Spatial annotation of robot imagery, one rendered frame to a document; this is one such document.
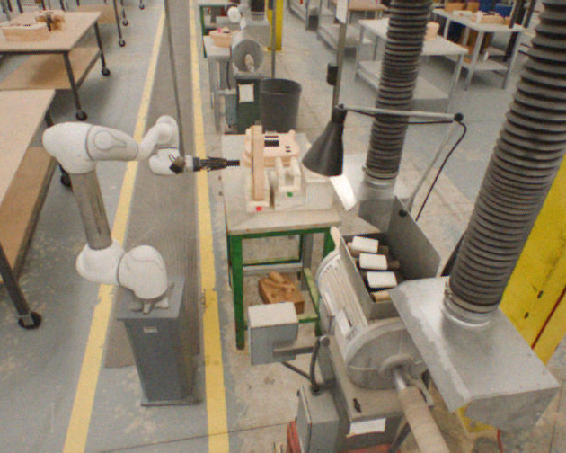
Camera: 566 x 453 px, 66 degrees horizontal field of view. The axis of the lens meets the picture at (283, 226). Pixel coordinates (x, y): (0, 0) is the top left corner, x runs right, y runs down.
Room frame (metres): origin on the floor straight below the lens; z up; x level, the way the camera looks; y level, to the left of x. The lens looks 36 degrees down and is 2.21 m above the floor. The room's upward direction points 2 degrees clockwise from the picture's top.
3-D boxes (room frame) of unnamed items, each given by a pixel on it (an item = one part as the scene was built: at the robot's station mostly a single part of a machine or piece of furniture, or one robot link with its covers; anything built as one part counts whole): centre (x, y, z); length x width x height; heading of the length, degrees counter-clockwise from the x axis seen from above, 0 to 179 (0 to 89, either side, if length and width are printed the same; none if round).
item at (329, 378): (0.89, -0.15, 1.02); 0.13 x 0.04 x 0.04; 11
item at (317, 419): (0.82, -0.13, 0.93); 0.15 x 0.10 x 0.55; 11
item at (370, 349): (0.91, -0.26, 1.25); 0.41 x 0.27 x 0.26; 11
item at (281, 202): (2.04, -0.01, 0.98); 0.27 x 0.16 x 0.09; 9
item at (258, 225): (2.08, 0.05, 0.55); 0.62 x 0.58 x 0.76; 11
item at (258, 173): (2.02, 0.15, 1.17); 0.35 x 0.04 x 0.40; 8
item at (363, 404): (0.85, -0.28, 1.11); 0.36 x 0.24 x 0.04; 11
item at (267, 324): (0.95, -0.01, 0.99); 0.24 x 0.21 x 0.26; 11
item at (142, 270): (1.49, 0.62, 0.87); 0.18 x 0.16 x 0.22; 83
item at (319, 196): (2.06, -0.17, 1.02); 0.27 x 0.15 x 0.17; 9
